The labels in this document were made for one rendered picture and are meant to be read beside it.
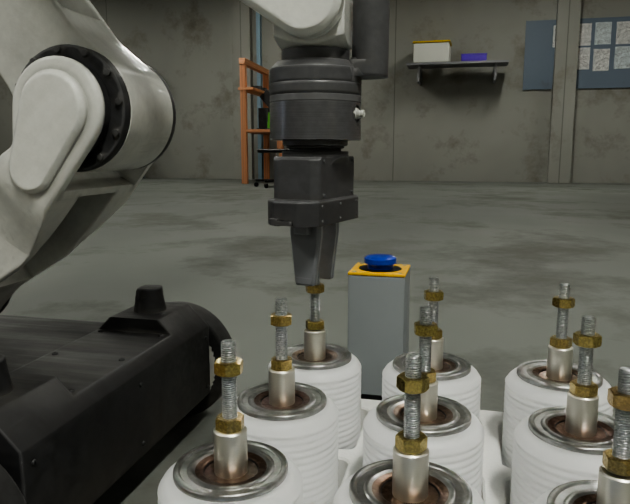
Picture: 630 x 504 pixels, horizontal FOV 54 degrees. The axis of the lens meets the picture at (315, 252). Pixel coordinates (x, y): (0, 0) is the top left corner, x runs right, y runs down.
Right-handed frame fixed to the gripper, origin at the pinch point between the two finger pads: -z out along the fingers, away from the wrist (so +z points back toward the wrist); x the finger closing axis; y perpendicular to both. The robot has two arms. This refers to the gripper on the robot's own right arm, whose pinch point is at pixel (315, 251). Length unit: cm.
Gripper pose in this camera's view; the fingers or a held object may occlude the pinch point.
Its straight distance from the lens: 62.2
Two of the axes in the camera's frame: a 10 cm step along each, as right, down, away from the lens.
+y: 8.9, 0.8, -4.5
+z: 0.0, -9.9, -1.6
